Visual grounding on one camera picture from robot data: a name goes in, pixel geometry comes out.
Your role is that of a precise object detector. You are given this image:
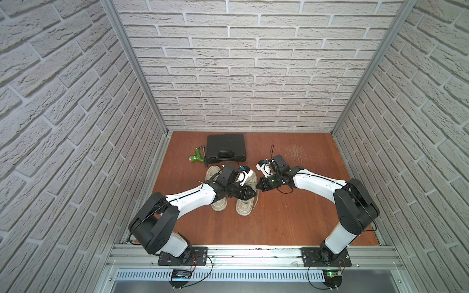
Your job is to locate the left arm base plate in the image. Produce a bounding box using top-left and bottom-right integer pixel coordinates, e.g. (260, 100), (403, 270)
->
(158, 246), (208, 267)

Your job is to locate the right controller board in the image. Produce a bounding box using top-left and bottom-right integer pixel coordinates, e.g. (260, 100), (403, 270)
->
(322, 271), (343, 290)

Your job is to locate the black plastic tool case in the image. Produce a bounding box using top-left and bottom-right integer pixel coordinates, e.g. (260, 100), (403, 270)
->
(206, 133), (247, 164)

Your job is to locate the aluminium front rail frame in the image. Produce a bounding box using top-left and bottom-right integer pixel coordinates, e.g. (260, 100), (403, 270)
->
(94, 244), (416, 293)

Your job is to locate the corner aluminium post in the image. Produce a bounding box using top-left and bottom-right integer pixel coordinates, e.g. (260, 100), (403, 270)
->
(101, 0), (169, 136)
(330, 0), (418, 136)

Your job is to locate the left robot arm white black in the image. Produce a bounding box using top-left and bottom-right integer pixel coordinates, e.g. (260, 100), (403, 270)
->
(128, 165), (258, 259)

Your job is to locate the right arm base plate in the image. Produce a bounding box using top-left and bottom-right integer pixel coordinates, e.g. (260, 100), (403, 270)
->
(300, 247), (352, 268)

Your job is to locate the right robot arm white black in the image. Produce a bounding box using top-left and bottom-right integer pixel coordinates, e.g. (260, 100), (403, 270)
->
(256, 155), (380, 264)

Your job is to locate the left corner aluminium post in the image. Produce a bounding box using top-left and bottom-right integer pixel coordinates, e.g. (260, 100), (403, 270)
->
(101, 0), (169, 136)

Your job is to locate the green handled tool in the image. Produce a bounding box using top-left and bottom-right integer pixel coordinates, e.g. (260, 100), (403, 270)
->
(189, 147), (205, 162)

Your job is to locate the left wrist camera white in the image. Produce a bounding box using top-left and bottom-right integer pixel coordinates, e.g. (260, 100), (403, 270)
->
(236, 166), (253, 186)

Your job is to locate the right corner aluminium post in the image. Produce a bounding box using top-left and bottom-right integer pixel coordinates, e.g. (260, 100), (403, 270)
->
(330, 0), (418, 136)

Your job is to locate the left controller board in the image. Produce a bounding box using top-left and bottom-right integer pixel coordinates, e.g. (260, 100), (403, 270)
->
(169, 269), (192, 289)

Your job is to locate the beige sneaker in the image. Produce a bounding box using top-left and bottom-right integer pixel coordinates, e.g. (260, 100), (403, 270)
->
(205, 166), (227, 212)
(236, 170), (259, 216)

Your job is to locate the controller board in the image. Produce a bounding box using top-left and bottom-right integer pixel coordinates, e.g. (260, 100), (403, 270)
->
(322, 271), (343, 290)
(169, 269), (192, 289)

